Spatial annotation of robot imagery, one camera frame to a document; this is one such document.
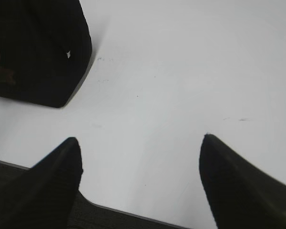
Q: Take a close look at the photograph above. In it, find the black canvas tote bag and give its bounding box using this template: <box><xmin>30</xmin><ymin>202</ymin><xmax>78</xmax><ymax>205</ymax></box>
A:
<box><xmin>0</xmin><ymin>0</ymin><xmax>92</xmax><ymax>108</ymax></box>

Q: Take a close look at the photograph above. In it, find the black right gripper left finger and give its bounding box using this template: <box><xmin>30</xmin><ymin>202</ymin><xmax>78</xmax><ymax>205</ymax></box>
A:
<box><xmin>0</xmin><ymin>137</ymin><xmax>83</xmax><ymax>229</ymax></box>

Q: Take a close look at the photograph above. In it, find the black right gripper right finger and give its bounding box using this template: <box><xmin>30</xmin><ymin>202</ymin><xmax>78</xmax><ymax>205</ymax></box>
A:
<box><xmin>199</xmin><ymin>134</ymin><xmax>286</xmax><ymax>229</ymax></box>

